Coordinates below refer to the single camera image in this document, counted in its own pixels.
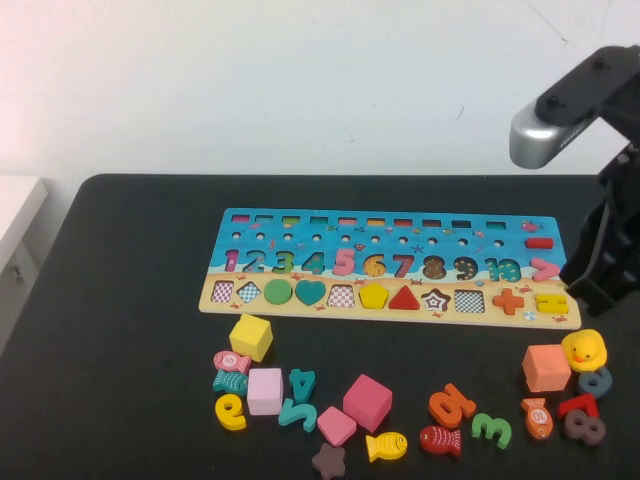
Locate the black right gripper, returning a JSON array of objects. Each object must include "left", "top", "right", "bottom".
[{"left": 559, "top": 142, "right": 640, "bottom": 317}]

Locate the yellow pentagon puzzle piece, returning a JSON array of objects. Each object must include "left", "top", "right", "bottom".
[{"left": 358, "top": 282, "right": 390, "bottom": 310}]

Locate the pink greater-than sign piece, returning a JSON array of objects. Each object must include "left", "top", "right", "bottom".
[{"left": 530, "top": 257, "right": 561, "bottom": 283}]

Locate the yellow equals sign piece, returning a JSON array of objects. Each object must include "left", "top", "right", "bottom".
[{"left": 534, "top": 293, "right": 569, "bottom": 315}]

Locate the orange plus sign piece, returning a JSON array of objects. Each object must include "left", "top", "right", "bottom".
[{"left": 491, "top": 287, "right": 526, "bottom": 317}]

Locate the blue wooden number puzzle board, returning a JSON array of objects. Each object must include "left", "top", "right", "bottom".
[{"left": 198, "top": 207, "right": 583, "bottom": 330}]

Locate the red triangle puzzle piece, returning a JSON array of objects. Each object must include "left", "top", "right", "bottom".
[{"left": 387, "top": 283, "right": 421, "bottom": 311}]

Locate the teal heart puzzle piece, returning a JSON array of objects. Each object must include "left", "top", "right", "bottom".
[{"left": 293, "top": 280, "right": 327, "bottom": 307}]

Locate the pink square puzzle piece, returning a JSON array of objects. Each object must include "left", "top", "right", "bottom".
[{"left": 316, "top": 405, "right": 358, "bottom": 448}]

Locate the green circle puzzle piece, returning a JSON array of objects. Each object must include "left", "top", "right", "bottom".
[{"left": 262, "top": 278, "right": 294, "bottom": 305}]

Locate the brown star puzzle piece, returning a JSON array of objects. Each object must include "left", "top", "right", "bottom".
[{"left": 311, "top": 442, "right": 347, "bottom": 479}]

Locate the yellow rubber duck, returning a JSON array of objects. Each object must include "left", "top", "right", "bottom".
[{"left": 560, "top": 328, "right": 609, "bottom": 374}]

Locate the orange wooden cube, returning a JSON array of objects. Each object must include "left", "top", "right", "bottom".
[{"left": 521, "top": 343, "right": 573, "bottom": 394}]

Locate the grey-blue wooden number nine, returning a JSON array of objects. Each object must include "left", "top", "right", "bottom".
[{"left": 578, "top": 365, "right": 614, "bottom": 400}]

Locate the red wooden number seven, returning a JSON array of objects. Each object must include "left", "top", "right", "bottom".
[{"left": 557, "top": 393, "right": 600, "bottom": 420}]

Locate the brown wooden number eight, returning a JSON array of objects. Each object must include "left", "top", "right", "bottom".
[{"left": 563, "top": 408, "right": 608, "bottom": 445}]

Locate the orange wooden fish numbered ten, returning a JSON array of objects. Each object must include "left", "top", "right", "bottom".
[{"left": 520, "top": 397, "right": 555, "bottom": 441}]

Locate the green wooden number three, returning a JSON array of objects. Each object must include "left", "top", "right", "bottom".
[{"left": 470, "top": 411, "right": 513, "bottom": 448}]

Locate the orange wooden number ten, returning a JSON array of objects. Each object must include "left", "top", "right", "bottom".
[{"left": 428, "top": 382, "right": 478, "bottom": 430}]

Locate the red wooden fish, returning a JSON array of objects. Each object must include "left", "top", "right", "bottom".
[{"left": 418, "top": 424, "right": 463, "bottom": 459}]

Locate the pink wooden number five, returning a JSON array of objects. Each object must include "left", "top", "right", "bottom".
[{"left": 331, "top": 247, "right": 357, "bottom": 277}]

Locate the magenta wooden cube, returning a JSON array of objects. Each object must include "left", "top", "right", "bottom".
[{"left": 342, "top": 373, "right": 394, "bottom": 434}]

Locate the yellow wooden fish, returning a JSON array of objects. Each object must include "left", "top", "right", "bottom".
[{"left": 365, "top": 431, "right": 409, "bottom": 463}]

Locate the teal wooden number four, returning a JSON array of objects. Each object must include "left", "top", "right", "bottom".
[{"left": 288, "top": 368, "right": 317, "bottom": 405}]

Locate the teal wooden number two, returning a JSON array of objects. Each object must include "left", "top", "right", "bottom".
[{"left": 277, "top": 397, "right": 319, "bottom": 433}]

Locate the yellow wooden cube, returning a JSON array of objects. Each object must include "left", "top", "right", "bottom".
[{"left": 228, "top": 313, "right": 275, "bottom": 363}]

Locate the lilac wooden cube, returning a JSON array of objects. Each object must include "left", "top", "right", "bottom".
[{"left": 246, "top": 367, "right": 285, "bottom": 417}]

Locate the pink wooden fish numbered five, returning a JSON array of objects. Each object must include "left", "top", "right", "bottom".
[{"left": 213, "top": 349, "right": 253, "bottom": 375}]

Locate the teal wooden fish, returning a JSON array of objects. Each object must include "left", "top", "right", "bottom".
[{"left": 212, "top": 368, "right": 250, "bottom": 397}]

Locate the yellow wooden number six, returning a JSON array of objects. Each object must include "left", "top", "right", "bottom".
[{"left": 214, "top": 392, "right": 249, "bottom": 432}]

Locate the white cabinet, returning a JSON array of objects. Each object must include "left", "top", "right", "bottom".
[{"left": 0, "top": 174, "right": 51, "bottom": 351}]

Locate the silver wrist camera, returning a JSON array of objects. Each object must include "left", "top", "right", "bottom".
[{"left": 508, "top": 105, "right": 601, "bottom": 170}]

